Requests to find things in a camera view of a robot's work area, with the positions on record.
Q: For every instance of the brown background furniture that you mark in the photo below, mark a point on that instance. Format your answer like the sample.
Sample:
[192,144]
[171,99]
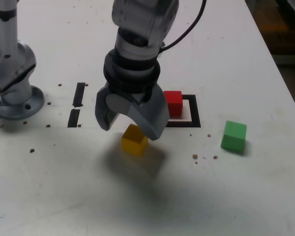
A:
[285,29]

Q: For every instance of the red cube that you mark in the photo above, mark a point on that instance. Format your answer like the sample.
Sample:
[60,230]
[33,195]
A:
[174,103]

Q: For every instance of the yellow cube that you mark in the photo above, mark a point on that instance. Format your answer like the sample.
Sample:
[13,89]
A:
[132,145]

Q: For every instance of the green cube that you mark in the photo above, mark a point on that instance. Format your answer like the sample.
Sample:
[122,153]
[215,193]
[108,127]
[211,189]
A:
[233,137]

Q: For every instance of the black tape strip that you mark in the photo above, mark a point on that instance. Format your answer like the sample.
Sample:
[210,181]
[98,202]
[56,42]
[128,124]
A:
[79,96]

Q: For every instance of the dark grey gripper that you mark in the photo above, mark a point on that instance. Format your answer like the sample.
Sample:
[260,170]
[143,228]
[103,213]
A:
[142,98]

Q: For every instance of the black tape square outline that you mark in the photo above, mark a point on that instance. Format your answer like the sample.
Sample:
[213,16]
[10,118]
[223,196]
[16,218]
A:
[195,110]

